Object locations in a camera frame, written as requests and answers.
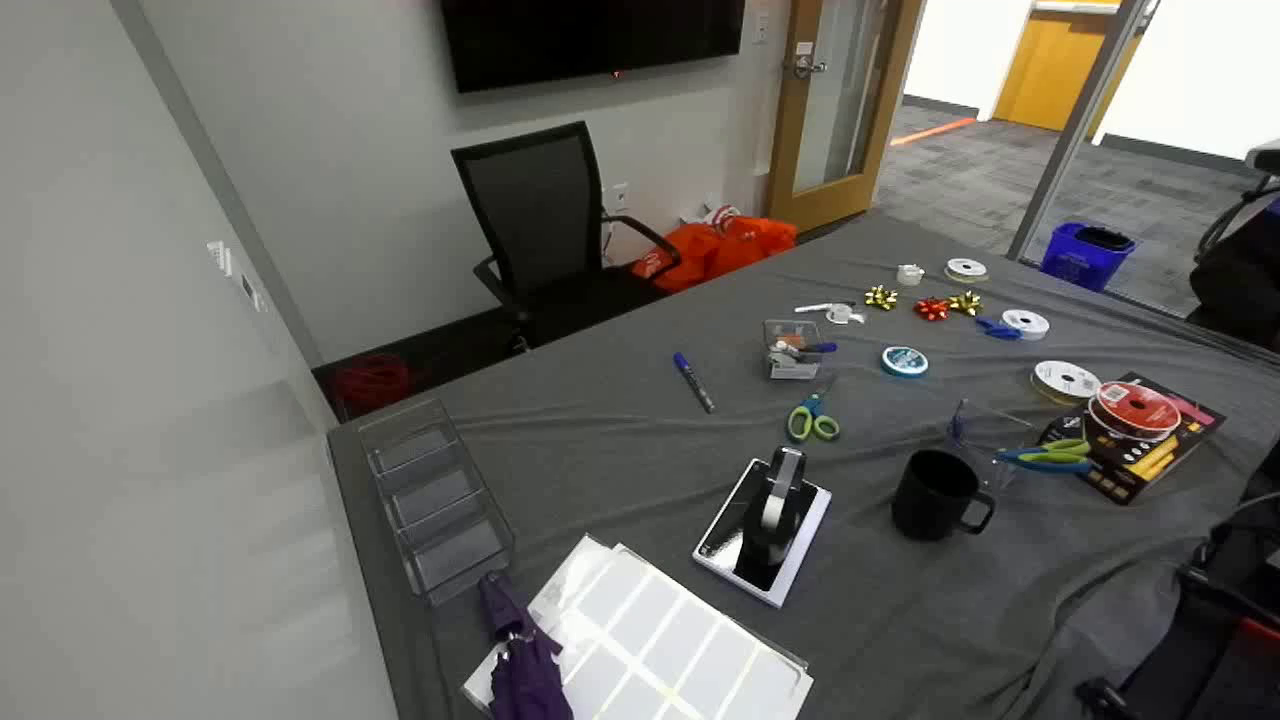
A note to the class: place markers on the white crumpled object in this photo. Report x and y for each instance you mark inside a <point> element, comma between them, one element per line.
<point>831,314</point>

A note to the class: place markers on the red object on floor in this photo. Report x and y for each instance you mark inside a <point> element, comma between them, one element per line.
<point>374,385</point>

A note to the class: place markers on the black mug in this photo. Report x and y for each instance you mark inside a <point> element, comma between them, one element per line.
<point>930,503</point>

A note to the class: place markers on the black pen with blue cap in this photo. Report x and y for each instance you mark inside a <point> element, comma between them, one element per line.
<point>688,383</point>

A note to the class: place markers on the orange plastic bag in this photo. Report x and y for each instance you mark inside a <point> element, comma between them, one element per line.
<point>722,246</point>

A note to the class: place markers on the small clear box with clutter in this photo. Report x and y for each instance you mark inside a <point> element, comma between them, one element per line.
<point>788,365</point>

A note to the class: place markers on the small blue pen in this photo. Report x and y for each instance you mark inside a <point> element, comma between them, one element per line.
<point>817,349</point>

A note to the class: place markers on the black mesh office chair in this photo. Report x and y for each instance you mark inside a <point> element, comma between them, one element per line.
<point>535,203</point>

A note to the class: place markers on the black tape dispenser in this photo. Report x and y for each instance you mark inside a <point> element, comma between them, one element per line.
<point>781,503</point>

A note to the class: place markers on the gold gift bow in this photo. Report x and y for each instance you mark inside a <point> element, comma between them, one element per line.
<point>965,303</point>
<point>876,298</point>

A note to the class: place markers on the clear plastic tray organizer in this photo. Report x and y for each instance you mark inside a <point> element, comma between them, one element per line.
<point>435,505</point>

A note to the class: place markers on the wooden door with glass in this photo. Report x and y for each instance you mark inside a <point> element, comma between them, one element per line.
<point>784,146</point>

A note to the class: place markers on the blue tape roll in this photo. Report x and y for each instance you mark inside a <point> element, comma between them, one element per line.
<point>905,349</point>

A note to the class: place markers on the small white cup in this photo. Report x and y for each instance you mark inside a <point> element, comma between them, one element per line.
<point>909,274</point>

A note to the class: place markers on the red gift bow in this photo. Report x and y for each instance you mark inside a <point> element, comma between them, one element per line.
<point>930,309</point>

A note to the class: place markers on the purple cloth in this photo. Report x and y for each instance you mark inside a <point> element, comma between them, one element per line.
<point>525,666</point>

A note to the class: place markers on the white ribbon spool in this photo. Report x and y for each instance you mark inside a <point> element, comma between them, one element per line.
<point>965,271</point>
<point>1067,383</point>
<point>1027,322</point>

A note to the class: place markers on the blue ribbon piece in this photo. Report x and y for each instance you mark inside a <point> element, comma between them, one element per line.
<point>994,328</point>

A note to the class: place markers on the large green blue scissors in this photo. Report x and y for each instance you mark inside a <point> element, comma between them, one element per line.
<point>1055,455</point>

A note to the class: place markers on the blue waste bin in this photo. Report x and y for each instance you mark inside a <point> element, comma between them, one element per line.
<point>1084,256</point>

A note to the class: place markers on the red ribbon spool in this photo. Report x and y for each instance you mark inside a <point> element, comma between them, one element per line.
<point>1135,411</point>

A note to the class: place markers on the yellow wooden door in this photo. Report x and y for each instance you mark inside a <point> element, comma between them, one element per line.
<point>1055,64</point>

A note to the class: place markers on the black cardboard package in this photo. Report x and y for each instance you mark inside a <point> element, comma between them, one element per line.
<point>1163,467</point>

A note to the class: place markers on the white wall outlet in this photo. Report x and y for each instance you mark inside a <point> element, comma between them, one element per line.
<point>622,194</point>

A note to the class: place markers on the black wall television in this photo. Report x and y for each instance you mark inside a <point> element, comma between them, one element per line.
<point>584,41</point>

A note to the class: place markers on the white wall switch plate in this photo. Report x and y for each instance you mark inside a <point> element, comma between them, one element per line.
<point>231,264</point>

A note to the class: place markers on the grey metal frame post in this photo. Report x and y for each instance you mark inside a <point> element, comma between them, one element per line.
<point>1083,122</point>

